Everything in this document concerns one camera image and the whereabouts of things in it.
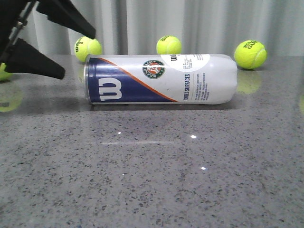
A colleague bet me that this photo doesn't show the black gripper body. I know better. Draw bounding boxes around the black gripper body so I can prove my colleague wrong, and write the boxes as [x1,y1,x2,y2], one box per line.
[0,0,36,62]

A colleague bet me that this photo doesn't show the white blue tennis ball can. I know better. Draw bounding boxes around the white blue tennis ball can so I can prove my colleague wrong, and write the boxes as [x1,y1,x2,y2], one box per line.
[84,54,238,105]

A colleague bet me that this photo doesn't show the far left tennis ball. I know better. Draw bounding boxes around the far left tennis ball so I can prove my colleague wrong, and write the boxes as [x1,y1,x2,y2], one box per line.
[0,63,12,81]

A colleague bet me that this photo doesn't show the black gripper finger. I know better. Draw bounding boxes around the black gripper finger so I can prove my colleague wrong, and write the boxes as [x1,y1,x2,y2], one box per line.
[36,0,96,38]
[4,38,65,79]

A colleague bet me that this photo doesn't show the Roland Garros tennis ball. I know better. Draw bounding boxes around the Roland Garros tennis ball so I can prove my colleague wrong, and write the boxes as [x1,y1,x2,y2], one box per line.
[234,39,267,70]

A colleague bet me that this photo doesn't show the grey curtain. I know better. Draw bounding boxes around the grey curtain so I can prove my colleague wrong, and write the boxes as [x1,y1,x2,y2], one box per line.
[23,0,304,57]

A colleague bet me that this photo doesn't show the middle tennis ball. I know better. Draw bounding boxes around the middle tennis ball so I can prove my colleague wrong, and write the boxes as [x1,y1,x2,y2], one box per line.
[156,35,182,55]

